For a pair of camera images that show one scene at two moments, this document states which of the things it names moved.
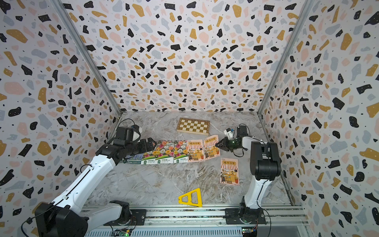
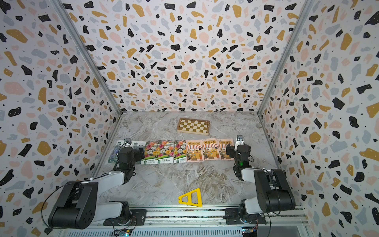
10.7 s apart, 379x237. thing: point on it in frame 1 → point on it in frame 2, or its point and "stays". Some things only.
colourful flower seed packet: [180, 151] stays
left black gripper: [145, 148] → [138, 156]
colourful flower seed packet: [149, 158] stays
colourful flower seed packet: [164, 152] stays
